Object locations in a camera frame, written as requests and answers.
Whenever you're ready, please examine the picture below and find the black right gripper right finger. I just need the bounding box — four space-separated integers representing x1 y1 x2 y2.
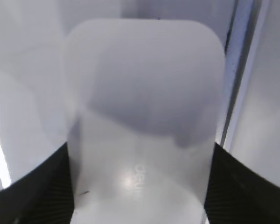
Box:
204 144 280 224

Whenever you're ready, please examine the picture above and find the white board eraser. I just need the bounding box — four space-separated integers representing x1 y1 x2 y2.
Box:
63 19 225 224

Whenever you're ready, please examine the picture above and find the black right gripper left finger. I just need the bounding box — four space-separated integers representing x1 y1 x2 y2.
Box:
0 143 74 224

